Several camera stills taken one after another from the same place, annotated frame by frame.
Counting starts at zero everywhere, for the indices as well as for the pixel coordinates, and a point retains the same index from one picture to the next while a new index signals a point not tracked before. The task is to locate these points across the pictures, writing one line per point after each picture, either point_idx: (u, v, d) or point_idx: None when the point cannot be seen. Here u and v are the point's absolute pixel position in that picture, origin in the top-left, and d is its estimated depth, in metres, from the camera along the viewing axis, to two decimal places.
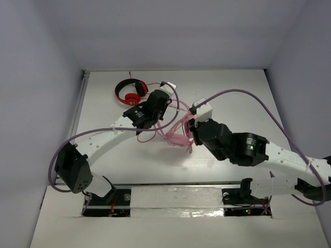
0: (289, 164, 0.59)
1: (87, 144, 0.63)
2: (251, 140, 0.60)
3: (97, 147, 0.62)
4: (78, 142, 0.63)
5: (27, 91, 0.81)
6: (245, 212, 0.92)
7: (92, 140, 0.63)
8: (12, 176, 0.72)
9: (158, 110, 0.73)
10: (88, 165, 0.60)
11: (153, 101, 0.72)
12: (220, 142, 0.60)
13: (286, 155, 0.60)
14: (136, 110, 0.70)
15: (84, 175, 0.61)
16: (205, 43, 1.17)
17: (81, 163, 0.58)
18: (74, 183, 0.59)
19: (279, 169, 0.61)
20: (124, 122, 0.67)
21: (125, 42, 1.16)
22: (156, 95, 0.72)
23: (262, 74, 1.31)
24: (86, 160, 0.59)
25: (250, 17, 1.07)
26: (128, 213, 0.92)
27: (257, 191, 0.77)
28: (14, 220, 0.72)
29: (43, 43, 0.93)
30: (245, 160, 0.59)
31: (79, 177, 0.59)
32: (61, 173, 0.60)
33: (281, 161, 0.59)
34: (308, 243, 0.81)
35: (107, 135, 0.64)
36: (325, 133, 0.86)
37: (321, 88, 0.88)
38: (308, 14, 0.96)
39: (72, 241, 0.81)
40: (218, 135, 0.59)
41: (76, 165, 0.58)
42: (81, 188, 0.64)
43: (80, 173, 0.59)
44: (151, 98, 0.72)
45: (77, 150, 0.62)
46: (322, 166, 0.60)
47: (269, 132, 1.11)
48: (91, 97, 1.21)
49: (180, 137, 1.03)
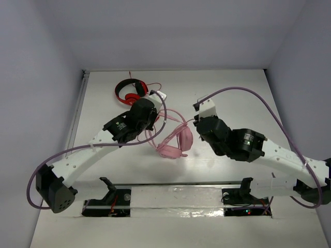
0: (285, 163, 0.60)
1: (64, 165, 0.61)
2: (249, 136, 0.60)
3: (74, 168, 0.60)
4: (56, 163, 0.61)
5: (27, 91, 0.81)
6: (244, 212, 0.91)
7: (70, 160, 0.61)
8: (12, 176, 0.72)
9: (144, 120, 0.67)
10: (65, 187, 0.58)
11: (136, 111, 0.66)
12: (218, 137, 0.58)
13: (282, 153, 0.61)
14: (117, 122, 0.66)
15: (65, 197, 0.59)
16: (205, 42, 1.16)
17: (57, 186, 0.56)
18: (54, 204, 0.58)
19: (274, 167, 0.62)
20: (104, 137, 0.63)
21: (125, 42, 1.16)
22: (140, 104, 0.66)
23: (262, 74, 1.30)
24: (61, 183, 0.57)
25: (250, 16, 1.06)
26: (128, 213, 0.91)
27: (257, 191, 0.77)
28: (13, 221, 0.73)
29: (42, 43, 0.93)
30: (242, 154, 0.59)
31: (58, 200, 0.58)
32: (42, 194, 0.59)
33: (276, 159, 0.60)
34: (309, 243, 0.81)
35: (85, 154, 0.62)
36: (325, 133, 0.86)
37: (322, 88, 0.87)
38: (309, 13, 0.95)
39: (72, 240, 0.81)
40: (214, 129, 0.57)
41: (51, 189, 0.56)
42: (64, 206, 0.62)
43: (58, 196, 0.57)
44: (133, 108, 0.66)
45: (54, 172, 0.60)
46: (319, 167, 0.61)
47: (269, 132, 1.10)
48: (91, 97, 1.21)
49: (172, 149, 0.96)
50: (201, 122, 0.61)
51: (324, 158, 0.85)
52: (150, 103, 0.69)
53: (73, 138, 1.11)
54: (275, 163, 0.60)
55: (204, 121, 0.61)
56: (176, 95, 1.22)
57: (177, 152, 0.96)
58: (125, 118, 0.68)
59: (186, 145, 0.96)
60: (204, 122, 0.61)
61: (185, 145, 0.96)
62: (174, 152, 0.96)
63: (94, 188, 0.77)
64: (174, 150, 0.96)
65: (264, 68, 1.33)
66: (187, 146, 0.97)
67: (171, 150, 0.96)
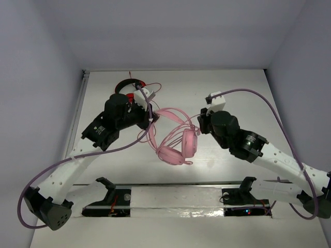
0: (283, 166, 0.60)
1: (49, 185, 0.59)
2: (252, 138, 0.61)
3: (61, 185, 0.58)
4: (41, 184, 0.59)
5: (26, 92, 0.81)
6: (245, 212, 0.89)
7: (54, 179, 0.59)
8: (12, 177, 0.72)
9: (119, 116, 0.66)
10: (56, 206, 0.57)
11: (108, 110, 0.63)
12: (227, 131, 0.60)
13: (282, 156, 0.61)
14: (94, 127, 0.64)
15: (59, 213, 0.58)
16: (205, 42, 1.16)
17: (48, 205, 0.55)
18: (49, 223, 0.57)
19: (272, 169, 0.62)
20: (85, 145, 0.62)
21: (125, 42, 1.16)
22: (113, 103, 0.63)
23: (262, 74, 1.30)
24: (50, 205, 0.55)
25: (251, 16, 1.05)
26: (128, 213, 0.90)
27: (257, 192, 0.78)
28: (13, 221, 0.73)
29: (42, 43, 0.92)
30: (242, 153, 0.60)
31: (53, 217, 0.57)
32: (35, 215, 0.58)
33: (273, 162, 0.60)
34: (309, 243, 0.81)
35: (69, 168, 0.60)
36: (325, 133, 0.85)
37: (322, 88, 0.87)
38: (309, 13, 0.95)
39: (72, 241, 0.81)
40: (227, 124, 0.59)
41: (43, 212, 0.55)
42: (62, 221, 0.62)
43: (51, 214, 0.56)
44: (106, 109, 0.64)
45: (41, 194, 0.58)
46: (318, 175, 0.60)
47: (269, 132, 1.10)
48: (91, 97, 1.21)
49: (171, 154, 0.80)
50: (214, 115, 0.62)
51: (324, 158, 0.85)
52: (122, 96, 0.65)
53: (73, 138, 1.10)
54: (272, 165, 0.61)
55: (219, 114, 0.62)
56: (177, 95, 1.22)
57: (177, 158, 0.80)
58: (102, 120, 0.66)
59: (187, 153, 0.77)
60: (217, 116, 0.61)
61: (185, 152, 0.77)
62: (174, 157, 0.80)
63: (88, 191, 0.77)
64: (175, 155, 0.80)
65: (264, 68, 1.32)
66: (189, 155, 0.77)
67: (170, 154, 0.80)
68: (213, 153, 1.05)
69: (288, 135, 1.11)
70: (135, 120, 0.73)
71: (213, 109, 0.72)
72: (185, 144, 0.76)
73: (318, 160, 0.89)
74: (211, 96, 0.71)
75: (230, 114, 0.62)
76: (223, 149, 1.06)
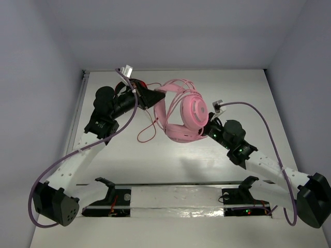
0: (266, 168, 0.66)
1: (59, 177, 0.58)
2: (247, 149, 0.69)
3: (71, 176, 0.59)
4: (49, 177, 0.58)
5: (27, 92, 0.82)
6: (245, 212, 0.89)
7: (62, 171, 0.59)
8: (13, 176, 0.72)
9: (112, 109, 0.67)
10: (67, 197, 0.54)
11: (101, 108, 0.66)
12: (233, 139, 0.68)
13: (266, 160, 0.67)
14: (96, 122, 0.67)
15: (70, 205, 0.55)
16: (204, 43, 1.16)
17: (61, 195, 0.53)
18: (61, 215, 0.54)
19: (260, 172, 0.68)
20: (90, 139, 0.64)
21: (125, 42, 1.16)
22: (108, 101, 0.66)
23: (262, 74, 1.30)
24: (62, 195, 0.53)
25: (250, 16, 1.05)
26: (128, 213, 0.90)
27: (256, 193, 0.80)
28: (13, 221, 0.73)
29: (42, 44, 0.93)
30: (235, 159, 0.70)
31: (64, 210, 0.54)
32: (45, 212, 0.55)
33: (258, 163, 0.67)
34: (309, 243, 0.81)
35: (77, 160, 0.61)
36: (325, 133, 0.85)
37: (322, 88, 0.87)
38: (309, 13, 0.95)
39: (72, 241, 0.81)
40: (236, 134, 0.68)
41: (55, 203, 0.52)
42: (71, 217, 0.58)
43: (63, 206, 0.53)
44: (97, 107, 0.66)
45: (51, 186, 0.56)
46: (298, 176, 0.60)
47: (270, 132, 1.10)
48: (91, 97, 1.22)
49: (176, 128, 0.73)
50: (227, 124, 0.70)
51: (324, 159, 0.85)
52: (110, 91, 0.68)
53: (73, 138, 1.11)
54: (258, 167, 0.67)
55: (234, 123, 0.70)
56: None
57: (181, 131, 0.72)
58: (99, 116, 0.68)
59: (189, 123, 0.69)
60: (230, 125, 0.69)
61: (187, 122, 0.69)
62: (179, 133, 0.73)
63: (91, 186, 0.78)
64: (179, 128, 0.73)
65: (264, 68, 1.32)
66: (194, 124, 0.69)
67: (174, 130, 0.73)
68: (213, 152, 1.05)
69: (288, 135, 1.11)
70: (131, 105, 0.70)
71: (217, 116, 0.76)
72: (184, 116, 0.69)
73: (318, 160, 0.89)
74: (218, 102, 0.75)
75: (241, 127, 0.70)
76: (223, 149, 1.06)
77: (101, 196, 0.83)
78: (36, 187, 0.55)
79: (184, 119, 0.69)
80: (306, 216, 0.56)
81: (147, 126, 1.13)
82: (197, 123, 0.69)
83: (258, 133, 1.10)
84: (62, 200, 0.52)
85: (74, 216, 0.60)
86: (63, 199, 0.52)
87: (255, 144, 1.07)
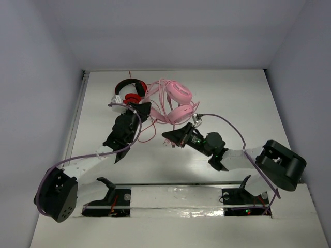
0: (234, 158, 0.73)
1: (74, 168, 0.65)
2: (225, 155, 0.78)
3: (85, 171, 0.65)
4: (65, 167, 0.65)
5: (27, 92, 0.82)
6: (245, 212, 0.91)
7: (78, 165, 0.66)
8: (12, 176, 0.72)
9: (127, 134, 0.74)
10: (75, 188, 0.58)
11: (117, 132, 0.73)
12: (215, 151, 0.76)
13: (233, 151, 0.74)
14: (113, 141, 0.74)
15: (72, 198, 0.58)
16: (204, 43, 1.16)
17: (74, 182, 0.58)
18: (61, 205, 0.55)
19: (233, 164, 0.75)
20: (106, 149, 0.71)
21: (125, 42, 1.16)
22: (125, 127, 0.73)
23: (262, 74, 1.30)
24: (75, 183, 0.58)
25: (250, 17, 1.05)
26: (128, 213, 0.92)
27: (251, 188, 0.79)
28: (13, 221, 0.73)
29: (42, 44, 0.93)
30: (216, 167, 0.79)
31: (69, 199, 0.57)
32: (47, 198, 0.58)
33: (228, 158, 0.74)
34: (308, 243, 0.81)
35: (92, 161, 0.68)
36: (325, 133, 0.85)
37: (322, 89, 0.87)
38: (309, 14, 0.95)
39: (71, 241, 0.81)
40: (217, 145, 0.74)
41: (64, 188, 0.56)
42: (64, 214, 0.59)
43: (70, 194, 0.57)
44: (114, 129, 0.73)
45: (64, 174, 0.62)
46: (255, 149, 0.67)
47: (270, 132, 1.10)
48: (91, 97, 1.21)
49: (177, 110, 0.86)
50: (209, 137, 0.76)
51: (324, 159, 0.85)
52: (127, 118, 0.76)
53: (73, 138, 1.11)
54: (229, 160, 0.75)
55: (214, 136, 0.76)
56: None
57: (181, 109, 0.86)
58: (114, 137, 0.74)
59: (183, 98, 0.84)
60: (211, 138, 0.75)
61: (182, 99, 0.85)
62: (181, 111, 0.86)
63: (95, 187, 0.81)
64: (178, 108, 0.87)
65: (264, 68, 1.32)
66: (185, 97, 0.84)
67: (176, 111, 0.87)
68: None
69: (288, 135, 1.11)
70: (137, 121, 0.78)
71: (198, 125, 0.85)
72: (176, 95, 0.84)
73: (318, 160, 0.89)
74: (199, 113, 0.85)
75: (221, 138, 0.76)
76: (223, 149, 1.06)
77: (101, 195, 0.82)
78: (51, 172, 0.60)
79: (177, 98, 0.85)
80: (281, 182, 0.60)
81: (147, 126, 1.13)
82: (186, 95, 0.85)
83: (258, 133, 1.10)
84: (73, 187, 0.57)
85: (66, 216, 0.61)
86: (73, 187, 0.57)
87: (255, 144, 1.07)
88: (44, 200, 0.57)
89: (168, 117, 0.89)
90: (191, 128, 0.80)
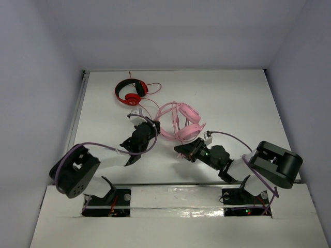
0: (236, 166, 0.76)
1: (99, 151, 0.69)
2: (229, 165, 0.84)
3: (106, 157, 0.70)
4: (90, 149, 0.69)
5: (27, 92, 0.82)
6: (245, 212, 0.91)
7: (102, 151, 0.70)
8: (12, 176, 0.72)
9: (143, 142, 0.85)
10: (95, 168, 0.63)
11: (135, 138, 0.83)
12: (220, 162, 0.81)
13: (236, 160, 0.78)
14: (128, 146, 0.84)
15: (90, 176, 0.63)
16: (204, 43, 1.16)
17: (96, 161, 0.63)
18: (79, 179, 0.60)
19: (237, 173, 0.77)
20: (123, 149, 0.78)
21: (125, 42, 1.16)
22: (143, 134, 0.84)
23: (262, 74, 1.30)
24: (96, 162, 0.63)
25: (250, 16, 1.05)
26: (128, 213, 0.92)
27: (252, 188, 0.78)
28: (13, 221, 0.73)
29: (43, 44, 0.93)
30: (225, 178, 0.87)
31: (87, 176, 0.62)
32: (68, 171, 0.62)
33: (232, 168, 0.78)
34: (308, 243, 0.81)
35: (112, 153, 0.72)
36: (326, 133, 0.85)
37: (322, 89, 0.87)
38: (309, 14, 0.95)
39: (71, 241, 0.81)
40: (222, 157, 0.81)
41: (87, 165, 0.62)
42: (76, 191, 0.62)
43: (89, 172, 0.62)
44: (134, 135, 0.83)
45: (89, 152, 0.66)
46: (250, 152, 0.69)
47: (270, 132, 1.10)
48: (91, 97, 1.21)
49: (187, 127, 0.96)
50: (213, 149, 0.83)
51: (325, 160, 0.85)
52: (147, 128, 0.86)
53: (73, 138, 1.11)
54: (233, 169, 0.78)
55: (219, 148, 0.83)
56: (177, 94, 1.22)
57: (192, 126, 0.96)
58: (130, 143, 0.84)
59: (194, 117, 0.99)
60: (214, 151, 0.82)
61: (192, 118, 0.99)
62: (190, 127, 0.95)
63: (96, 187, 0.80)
64: (188, 126, 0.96)
65: (264, 68, 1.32)
66: (195, 117, 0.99)
67: (185, 127, 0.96)
68: None
69: (288, 135, 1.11)
70: (153, 133, 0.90)
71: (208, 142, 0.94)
72: (187, 113, 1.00)
73: (318, 161, 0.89)
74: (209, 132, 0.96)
75: (224, 150, 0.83)
76: None
77: (100, 192, 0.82)
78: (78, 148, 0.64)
79: (189, 117, 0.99)
80: (279, 182, 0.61)
81: None
82: (195, 115, 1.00)
83: (257, 133, 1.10)
84: (94, 165, 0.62)
85: (78, 194, 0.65)
86: (94, 165, 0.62)
87: (255, 144, 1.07)
88: (64, 172, 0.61)
89: (179, 134, 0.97)
90: (200, 143, 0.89)
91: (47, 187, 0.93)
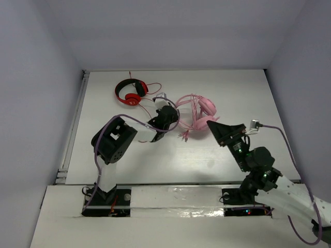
0: (295, 197, 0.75)
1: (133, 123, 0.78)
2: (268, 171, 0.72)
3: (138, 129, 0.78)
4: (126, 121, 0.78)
5: (27, 93, 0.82)
6: (245, 212, 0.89)
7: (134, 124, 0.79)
8: (12, 176, 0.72)
9: (167, 123, 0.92)
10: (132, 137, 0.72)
11: (160, 117, 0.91)
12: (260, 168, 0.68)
13: (294, 189, 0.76)
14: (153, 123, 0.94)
15: (127, 143, 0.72)
16: (205, 43, 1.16)
17: (133, 130, 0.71)
18: (121, 146, 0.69)
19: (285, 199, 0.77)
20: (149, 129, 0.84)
21: (125, 42, 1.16)
22: (166, 113, 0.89)
23: (263, 74, 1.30)
24: (133, 132, 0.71)
25: (250, 17, 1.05)
26: (128, 213, 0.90)
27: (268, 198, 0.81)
28: (13, 221, 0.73)
29: (43, 44, 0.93)
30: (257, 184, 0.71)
31: (124, 143, 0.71)
32: (108, 139, 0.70)
33: (286, 193, 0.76)
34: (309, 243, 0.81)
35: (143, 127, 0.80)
36: (326, 133, 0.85)
37: (322, 89, 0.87)
38: (309, 14, 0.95)
39: (72, 241, 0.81)
40: (268, 165, 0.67)
41: (124, 135, 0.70)
42: (116, 156, 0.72)
43: (127, 140, 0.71)
44: (160, 115, 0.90)
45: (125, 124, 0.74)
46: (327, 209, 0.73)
47: (270, 132, 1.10)
48: (91, 97, 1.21)
49: (204, 119, 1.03)
50: (259, 152, 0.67)
51: (325, 160, 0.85)
52: (171, 109, 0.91)
53: (73, 138, 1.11)
54: (286, 195, 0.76)
55: (263, 151, 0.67)
56: (177, 94, 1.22)
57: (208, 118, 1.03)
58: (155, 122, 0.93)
59: (210, 108, 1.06)
60: (260, 153, 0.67)
61: (209, 110, 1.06)
62: (207, 118, 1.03)
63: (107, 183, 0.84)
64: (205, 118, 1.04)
65: (264, 68, 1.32)
66: (211, 109, 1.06)
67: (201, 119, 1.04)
68: (213, 152, 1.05)
69: (288, 134, 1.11)
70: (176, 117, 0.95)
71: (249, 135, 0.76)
72: (206, 105, 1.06)
73: (318, 160, 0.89)
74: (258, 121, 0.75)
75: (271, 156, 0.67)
76: (223, 150, 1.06)
77: (106, 187, 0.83)
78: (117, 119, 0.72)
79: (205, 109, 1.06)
80: None
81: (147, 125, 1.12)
82: (212, 107, 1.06)
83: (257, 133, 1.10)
84: (132, 134, 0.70)
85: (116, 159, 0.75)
86: (132, 134, 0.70)
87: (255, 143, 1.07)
88: (106, 140, 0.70)
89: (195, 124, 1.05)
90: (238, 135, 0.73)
91: (47, 187, 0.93)
